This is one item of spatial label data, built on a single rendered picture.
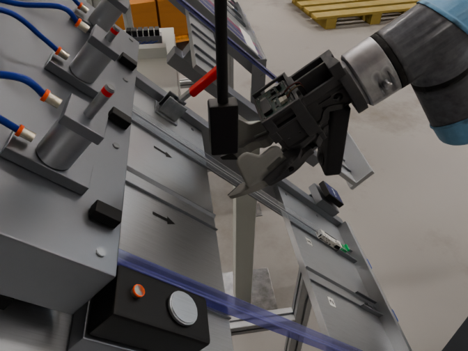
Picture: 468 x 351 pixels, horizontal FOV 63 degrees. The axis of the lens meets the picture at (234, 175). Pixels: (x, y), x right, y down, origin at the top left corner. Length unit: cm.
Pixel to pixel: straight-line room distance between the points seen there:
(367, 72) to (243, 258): 91
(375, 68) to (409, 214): 155
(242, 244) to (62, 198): 101
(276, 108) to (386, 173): 173
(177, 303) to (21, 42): 23
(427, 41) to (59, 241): 42
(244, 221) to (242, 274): 26
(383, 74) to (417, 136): 206
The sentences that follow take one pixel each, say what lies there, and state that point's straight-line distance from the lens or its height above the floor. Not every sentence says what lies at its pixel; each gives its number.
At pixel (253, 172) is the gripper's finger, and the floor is 100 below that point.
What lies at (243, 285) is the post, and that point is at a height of 14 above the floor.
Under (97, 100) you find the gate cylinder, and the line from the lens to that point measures 22.
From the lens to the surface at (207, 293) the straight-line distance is 36.
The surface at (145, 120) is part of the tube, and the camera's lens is 48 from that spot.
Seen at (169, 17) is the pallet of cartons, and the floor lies 29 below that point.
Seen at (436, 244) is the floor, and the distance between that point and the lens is 191.
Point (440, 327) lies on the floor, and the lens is 166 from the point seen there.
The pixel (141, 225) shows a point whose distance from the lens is 37.
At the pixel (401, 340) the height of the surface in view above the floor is 73.
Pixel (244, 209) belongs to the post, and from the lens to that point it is 111.
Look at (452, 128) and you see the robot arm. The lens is 57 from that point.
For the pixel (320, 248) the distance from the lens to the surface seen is 67.
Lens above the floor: 132
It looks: 41 degrees down
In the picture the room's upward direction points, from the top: straight up
